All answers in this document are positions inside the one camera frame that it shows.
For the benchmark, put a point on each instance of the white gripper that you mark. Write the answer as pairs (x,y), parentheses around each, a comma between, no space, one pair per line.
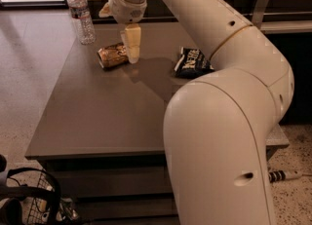
(127,11)

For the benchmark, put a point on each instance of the right metal wall bracket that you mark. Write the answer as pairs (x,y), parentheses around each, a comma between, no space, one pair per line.
(258,12)

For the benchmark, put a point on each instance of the grey drawer cabinet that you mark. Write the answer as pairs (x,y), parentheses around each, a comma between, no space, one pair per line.
(118,112)

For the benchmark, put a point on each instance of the dark blue chip bag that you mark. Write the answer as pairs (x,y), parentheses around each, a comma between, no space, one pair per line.
(192,64)

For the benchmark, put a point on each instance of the orange soda can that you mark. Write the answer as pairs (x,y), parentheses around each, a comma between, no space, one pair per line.
(112,55)

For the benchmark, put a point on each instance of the horizontal metal rail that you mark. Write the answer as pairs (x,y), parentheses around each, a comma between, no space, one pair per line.
(268,17)

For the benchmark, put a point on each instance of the white power strip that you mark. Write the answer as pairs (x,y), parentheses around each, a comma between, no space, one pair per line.
(283,175)

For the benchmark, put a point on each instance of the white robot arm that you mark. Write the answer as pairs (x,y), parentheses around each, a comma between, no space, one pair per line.
(215,126)

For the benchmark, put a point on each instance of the clear plastic water bottle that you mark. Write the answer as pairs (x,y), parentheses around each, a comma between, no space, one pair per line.
(81,17)

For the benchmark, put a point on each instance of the wire mesh basket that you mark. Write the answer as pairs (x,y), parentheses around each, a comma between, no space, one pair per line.
(45,203)

